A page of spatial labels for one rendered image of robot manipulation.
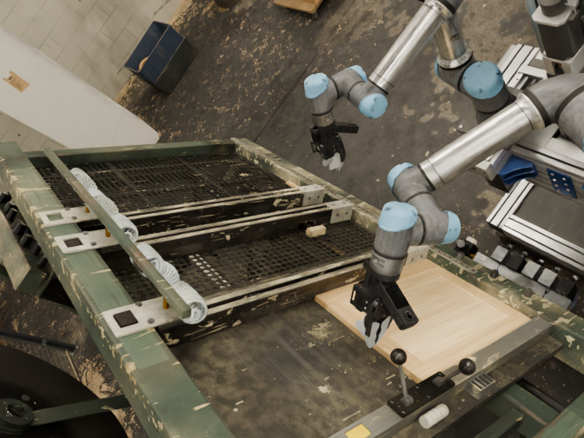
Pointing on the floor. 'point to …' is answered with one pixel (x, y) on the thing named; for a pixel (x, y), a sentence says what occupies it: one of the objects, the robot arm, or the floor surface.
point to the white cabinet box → (63, 101)
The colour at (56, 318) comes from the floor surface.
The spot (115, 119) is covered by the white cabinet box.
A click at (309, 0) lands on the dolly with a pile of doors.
